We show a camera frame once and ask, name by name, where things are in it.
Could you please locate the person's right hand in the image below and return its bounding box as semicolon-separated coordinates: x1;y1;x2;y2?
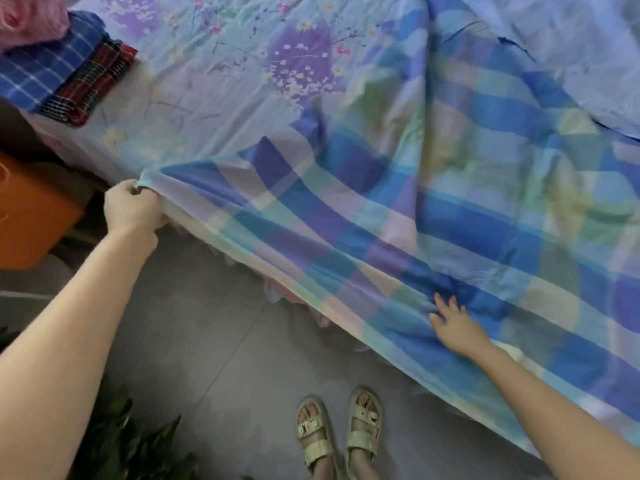
427;291;495;362

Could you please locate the person's left hand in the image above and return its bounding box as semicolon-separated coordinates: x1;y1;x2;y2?
102;177;170;243

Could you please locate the orange plastic storage bin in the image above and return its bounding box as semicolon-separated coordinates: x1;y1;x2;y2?
0;147;89;273

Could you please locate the red green plaid cloth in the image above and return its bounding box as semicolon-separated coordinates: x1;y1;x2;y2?
37;37;140;129

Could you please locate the white bed sheet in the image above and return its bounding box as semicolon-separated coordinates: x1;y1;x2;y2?
137;0;640;458

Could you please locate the blue checked cloth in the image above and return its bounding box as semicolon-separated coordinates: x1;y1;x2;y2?
0;9;110;115

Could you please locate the pink gingham sheet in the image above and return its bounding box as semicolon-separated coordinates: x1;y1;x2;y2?
0;0;73;53

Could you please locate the person's right forearm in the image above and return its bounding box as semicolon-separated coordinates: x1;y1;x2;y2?
470;343;640;480

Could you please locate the person's left forearm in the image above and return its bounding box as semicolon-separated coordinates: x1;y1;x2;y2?
0;229;159;480

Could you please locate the person's right leg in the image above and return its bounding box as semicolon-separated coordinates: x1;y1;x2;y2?
350;453;385;480

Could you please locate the person's leg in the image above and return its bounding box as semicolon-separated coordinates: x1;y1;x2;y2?
350;453;385;480
312;457;346;480

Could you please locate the person's left leg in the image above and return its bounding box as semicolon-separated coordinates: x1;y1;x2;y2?
312;457;346;480

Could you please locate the blue floral patterned sheet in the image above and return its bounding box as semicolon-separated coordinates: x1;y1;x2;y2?
18;0;433;191

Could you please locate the green leafy plant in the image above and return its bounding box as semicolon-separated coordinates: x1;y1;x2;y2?
0;325;256;480

